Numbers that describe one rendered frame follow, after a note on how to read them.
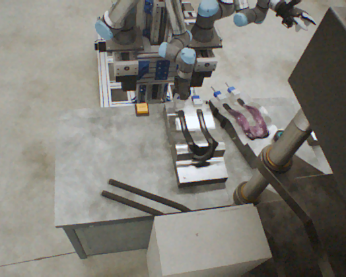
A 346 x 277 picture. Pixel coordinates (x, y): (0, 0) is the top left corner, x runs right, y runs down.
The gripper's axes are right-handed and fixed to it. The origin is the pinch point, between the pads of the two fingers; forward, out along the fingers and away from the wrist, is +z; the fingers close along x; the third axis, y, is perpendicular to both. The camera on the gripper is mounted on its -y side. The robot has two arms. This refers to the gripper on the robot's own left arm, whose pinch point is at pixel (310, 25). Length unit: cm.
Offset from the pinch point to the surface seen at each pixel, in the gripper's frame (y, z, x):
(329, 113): -54, 49, 83
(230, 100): 57, -14, 28
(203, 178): 50, 18, 76
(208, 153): 49, 9, 66
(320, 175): -18, 55, 71
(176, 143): 42, -4, 78
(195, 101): 48, -21, 51
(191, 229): -17, 45, 111
